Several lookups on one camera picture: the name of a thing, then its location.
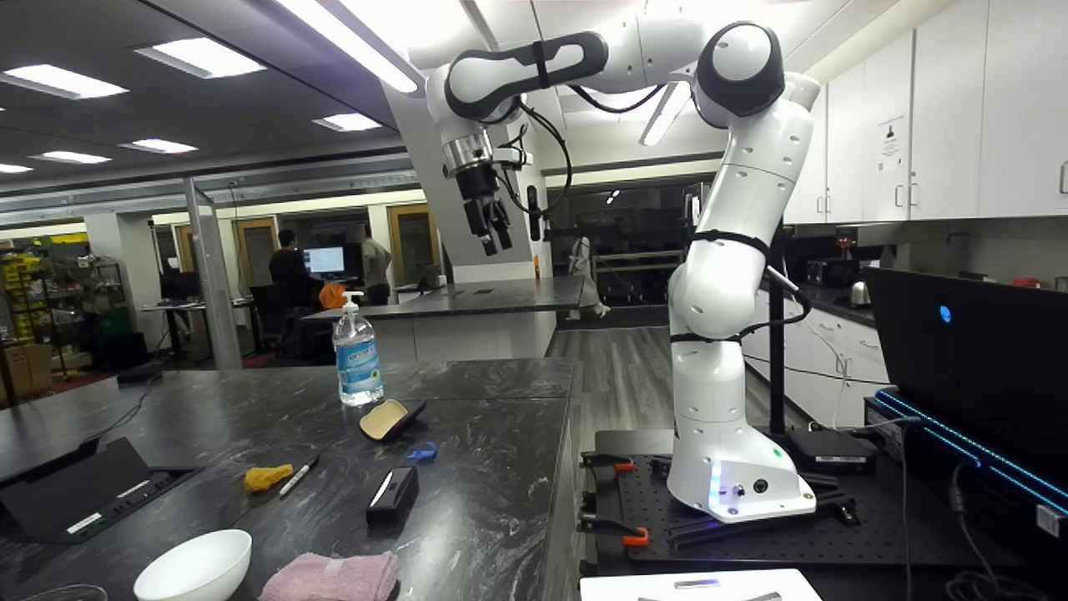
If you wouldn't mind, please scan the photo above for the black monitor right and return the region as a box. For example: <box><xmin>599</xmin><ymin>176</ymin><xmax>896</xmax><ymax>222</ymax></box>
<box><xmin>866</xmin><ymin>269</ymin><xmax>1068</xmax><ymax>485</ymax></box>

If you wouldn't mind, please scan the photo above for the white bowl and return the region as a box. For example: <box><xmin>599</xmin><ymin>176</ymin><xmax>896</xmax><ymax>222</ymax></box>
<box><xmin>134</xmin><ymin>526</ymin><xmax>253</xmax><ymax>601</ymax></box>

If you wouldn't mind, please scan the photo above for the white marker pen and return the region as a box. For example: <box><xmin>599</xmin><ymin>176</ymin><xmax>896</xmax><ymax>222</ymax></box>
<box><xmin>277</xmin><ymin>454</ymin><xmax>320</xmax><ymax>496</ymax></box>

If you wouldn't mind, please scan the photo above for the orange black clamp lower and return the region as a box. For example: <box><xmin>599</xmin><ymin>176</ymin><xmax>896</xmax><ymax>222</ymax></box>
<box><xmin>577</xmin><ymin>513</ymin><xmax>649</xmax><ymax>552</ymax></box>

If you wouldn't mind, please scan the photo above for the orange black clamp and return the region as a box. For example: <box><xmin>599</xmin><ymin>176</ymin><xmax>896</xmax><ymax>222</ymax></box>
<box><xmin>579</xmin><ymin>451</ymin><xmax>637</xmax><ymax>478</ymax></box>
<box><xmin>577</xmin><ymin>513</ymin><xmax>649</xmax><ymax>552</ymax></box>

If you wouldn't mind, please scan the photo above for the tan black sponge block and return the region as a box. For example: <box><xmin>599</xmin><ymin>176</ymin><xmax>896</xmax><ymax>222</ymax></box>
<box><xmin>356</xmin><ymin>398</ymin><xmax>419</xmax><ymax>443</ymax></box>

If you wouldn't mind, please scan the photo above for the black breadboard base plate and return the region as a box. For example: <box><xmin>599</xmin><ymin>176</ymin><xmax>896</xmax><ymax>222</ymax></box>
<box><xmin>584</xmin><ymin>432</ymin><xmax>1068</xmax><ymax>589</ymax></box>

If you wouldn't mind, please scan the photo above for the pink cloth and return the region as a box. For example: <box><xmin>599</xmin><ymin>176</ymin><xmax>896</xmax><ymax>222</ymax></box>
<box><xmin>259</xmin><ymin>552</ymin><xmax>400</xmax><ymax>601</ymax></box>

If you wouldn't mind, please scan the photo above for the blue small object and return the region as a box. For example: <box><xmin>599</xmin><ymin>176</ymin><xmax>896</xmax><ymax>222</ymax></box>
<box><xmin>406</xmin><ymin>443</ymin><xmax>436</xmax><ymax>463</ymax></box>

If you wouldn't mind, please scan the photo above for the white paper sheet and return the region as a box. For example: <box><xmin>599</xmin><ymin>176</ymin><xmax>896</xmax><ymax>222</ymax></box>
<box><xmin>579</xmin><ymin>566</ymin><xmax>821</xmax><ymax>601</ymax></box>

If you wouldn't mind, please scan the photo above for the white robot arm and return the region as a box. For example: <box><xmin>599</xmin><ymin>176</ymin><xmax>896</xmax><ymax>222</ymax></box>
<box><xmin>425</xmin><ymin>17</ymin><xmax>821</xmax><ymax>524</ymax></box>

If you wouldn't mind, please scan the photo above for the orange black clamp upper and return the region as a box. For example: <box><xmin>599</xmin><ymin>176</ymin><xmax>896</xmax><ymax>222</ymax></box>
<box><xmin>579</xmin><ymin>451</ymin><xmax>637</xmax><ymax>478</ymax></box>

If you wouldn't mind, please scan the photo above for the clear plastic water bottle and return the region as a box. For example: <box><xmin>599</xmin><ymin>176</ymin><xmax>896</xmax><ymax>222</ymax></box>
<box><xmin>335</xmin><ymin>300</ymin><xmax>385</xmax><ymax>407</ymax></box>

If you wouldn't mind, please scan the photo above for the black camera stand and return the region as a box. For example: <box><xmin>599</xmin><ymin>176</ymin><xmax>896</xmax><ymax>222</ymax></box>
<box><xmin>764</xmin><ymin>231</ymin><xmax>889</xmax><ymax>470</ymax></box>

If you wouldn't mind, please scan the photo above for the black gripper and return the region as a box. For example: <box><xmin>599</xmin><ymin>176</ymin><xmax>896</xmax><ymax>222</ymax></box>
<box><xmin>458</xmin><ymin>163</ymin><xmax>515</xmax><ymax>258</ymax></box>

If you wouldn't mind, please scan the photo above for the black laptop on counter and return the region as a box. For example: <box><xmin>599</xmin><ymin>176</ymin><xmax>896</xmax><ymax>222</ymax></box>
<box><xmin>0</xmin><ymin>436</ymin><xmax>184</xmax><ymax>541</ymax></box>

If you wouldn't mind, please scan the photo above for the yellow handled tool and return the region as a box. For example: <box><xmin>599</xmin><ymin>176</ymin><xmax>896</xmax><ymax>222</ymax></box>
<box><xmin>243</xmin><ymin>463</ymin><xmax>296</xmax><ymax>495</ymax></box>

